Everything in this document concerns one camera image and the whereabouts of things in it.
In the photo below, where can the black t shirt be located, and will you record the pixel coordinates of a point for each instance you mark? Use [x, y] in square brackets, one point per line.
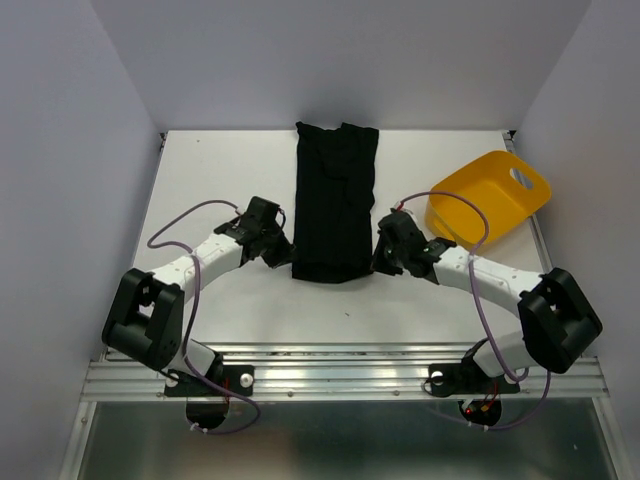
[335, 178]

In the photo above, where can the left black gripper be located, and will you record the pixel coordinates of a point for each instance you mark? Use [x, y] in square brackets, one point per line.
[284, 254]

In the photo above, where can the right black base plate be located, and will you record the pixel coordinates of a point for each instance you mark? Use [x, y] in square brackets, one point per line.
[457, 379]

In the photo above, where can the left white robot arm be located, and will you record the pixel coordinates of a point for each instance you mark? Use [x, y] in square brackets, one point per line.
[146, 318]

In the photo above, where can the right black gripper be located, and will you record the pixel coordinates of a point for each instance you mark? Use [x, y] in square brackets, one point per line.
[377, 261]

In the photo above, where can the aluminium mounting rail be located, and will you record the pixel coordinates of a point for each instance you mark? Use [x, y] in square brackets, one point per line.
[291, 372]

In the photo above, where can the yellow plastic basket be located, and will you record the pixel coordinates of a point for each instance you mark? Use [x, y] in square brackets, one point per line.
[497, 189]

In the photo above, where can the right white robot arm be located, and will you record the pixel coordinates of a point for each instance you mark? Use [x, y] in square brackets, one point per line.
[557, 322]

